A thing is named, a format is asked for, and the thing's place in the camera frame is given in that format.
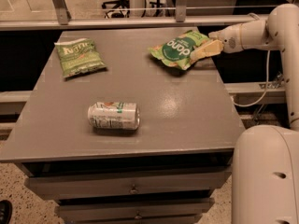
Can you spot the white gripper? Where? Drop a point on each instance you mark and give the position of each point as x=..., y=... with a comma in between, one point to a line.
x=230, y=40

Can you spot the green rice chip bag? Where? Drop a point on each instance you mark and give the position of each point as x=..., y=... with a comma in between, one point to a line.
x=176, y=53

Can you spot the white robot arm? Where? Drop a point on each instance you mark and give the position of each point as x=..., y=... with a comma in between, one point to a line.
x=265, y=172

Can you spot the green snack bag white top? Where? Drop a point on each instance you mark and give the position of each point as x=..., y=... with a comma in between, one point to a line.
x=79, y=57

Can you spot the black office chair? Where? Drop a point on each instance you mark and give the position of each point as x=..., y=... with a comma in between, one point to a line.
x=124, y=8

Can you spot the white green soda can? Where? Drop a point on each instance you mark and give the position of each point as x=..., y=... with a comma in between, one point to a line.
x=114, y=115

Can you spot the grey drawer cabinet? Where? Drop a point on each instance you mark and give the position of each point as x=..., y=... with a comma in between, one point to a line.
x=137, y=143

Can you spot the grey metal railing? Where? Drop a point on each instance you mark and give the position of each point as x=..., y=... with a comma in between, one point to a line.
x=17, y=15

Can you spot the black shoe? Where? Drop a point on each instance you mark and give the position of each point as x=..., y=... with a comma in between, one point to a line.
x=5, y=211

